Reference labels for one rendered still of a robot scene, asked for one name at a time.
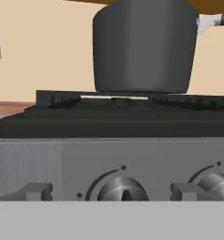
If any dark grey saucepan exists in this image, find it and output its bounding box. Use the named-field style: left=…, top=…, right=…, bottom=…
left=92, top=0, right=224, bottom=95

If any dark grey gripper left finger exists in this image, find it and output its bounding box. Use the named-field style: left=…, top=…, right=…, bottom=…
left=0, top=183, right=53, bottom=202

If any grey stove with black hob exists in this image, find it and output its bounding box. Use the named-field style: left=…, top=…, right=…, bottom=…
left=0, top=89, right=224, bottom=202

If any silver stove knob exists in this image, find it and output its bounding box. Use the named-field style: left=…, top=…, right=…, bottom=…
left=196, top=172, right=224, bottom=201
left=97, top=175, right=150, bottom=202

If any brown wooden cupboard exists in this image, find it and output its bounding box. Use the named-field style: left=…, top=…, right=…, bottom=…
left=64, top=0, right=224, bottom=16

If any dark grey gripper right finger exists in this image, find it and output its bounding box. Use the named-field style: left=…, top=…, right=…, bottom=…
left=170, top=183, right=224, bottom=202

